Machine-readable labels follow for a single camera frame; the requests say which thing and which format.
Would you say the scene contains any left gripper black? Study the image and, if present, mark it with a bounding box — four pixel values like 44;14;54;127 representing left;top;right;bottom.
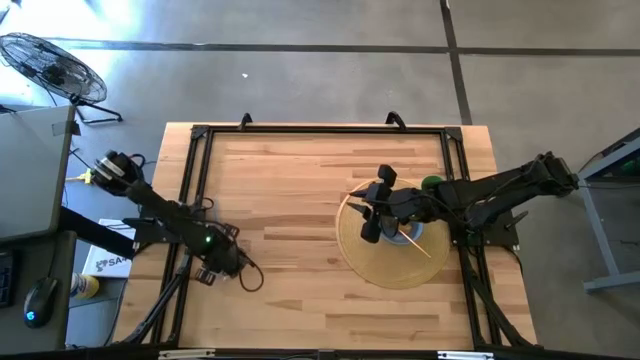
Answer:
195;224;249;287

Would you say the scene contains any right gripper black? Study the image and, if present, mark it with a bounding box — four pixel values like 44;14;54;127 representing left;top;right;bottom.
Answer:
346;164;436;245

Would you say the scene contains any blue ceramic bowl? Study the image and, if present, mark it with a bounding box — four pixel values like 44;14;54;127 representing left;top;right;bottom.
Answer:
379;219;425;247

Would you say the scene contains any wooden spoon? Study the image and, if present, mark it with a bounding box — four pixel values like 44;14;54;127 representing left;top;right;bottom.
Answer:
398;229;432;260

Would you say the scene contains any round woven straw placemat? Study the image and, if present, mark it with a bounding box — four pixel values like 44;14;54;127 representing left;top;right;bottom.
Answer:
335;177;452;290

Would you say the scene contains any white printed cardboard box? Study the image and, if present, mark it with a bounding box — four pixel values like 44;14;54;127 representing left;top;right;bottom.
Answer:
81;218;137;279

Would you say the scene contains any yellow and white bottle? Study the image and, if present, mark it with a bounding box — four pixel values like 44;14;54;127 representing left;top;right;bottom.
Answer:
69;273;101;301

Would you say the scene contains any black computer mouse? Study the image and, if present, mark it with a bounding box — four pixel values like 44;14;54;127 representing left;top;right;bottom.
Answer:
23;276;59;330

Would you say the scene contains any dark grey desk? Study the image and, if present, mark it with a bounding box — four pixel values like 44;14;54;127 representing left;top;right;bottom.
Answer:
0;232;77;354

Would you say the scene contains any black keyboard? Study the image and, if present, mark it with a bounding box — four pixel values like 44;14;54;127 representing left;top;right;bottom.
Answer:
0;249;16;309

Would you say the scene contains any grey metal side table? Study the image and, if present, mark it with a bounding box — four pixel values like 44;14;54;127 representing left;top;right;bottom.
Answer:
577;127;640;294

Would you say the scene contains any black floor fan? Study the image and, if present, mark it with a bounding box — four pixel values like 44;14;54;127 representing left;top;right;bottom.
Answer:
0;32;124;125

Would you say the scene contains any looped black cable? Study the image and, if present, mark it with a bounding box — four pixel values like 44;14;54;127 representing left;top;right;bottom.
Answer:
236;249;266;294

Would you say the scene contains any black aluminium table frame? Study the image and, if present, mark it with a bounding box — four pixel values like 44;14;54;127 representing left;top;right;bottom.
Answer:
117;123;537;351

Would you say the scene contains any yellow cable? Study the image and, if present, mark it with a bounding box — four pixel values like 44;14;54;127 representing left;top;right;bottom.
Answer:
67;168;95;185

